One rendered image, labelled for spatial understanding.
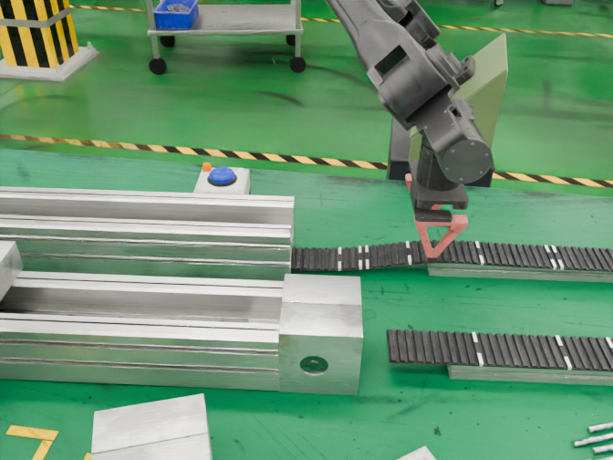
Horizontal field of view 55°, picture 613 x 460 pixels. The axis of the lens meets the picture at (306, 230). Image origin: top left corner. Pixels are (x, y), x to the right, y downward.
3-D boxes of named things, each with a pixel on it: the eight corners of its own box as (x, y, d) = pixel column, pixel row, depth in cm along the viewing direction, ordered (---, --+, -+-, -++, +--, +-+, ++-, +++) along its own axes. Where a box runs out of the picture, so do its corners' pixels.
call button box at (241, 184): (251, 198, 102) (250, 166, 98) (244, 231, 94) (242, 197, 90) (204, 196, 102) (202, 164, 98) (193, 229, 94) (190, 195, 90)
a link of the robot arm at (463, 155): (431, 40, 70) (374, 89, 73) (454, 77, 60) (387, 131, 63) (487, 109, 75) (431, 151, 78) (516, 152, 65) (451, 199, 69)
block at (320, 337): (354, 319, 78) (359, 263, 72) (357, 395, 68) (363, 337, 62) (286, 317, 78) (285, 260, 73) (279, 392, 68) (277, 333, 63)
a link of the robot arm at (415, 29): (440, 46, 113) (417, 65, 116) (406, 4, 111) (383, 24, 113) (444, 56, 105) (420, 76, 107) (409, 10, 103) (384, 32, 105)
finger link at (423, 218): (409, 266, 79) (417, 208, 74) (403, 235, 85) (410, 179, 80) (460, 267, 79) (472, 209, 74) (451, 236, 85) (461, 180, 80)
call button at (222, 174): (236, 176, 97) (235, 165, 96) (233, 189, 94) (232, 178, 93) (212, 175, 97) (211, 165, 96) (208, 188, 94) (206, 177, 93)
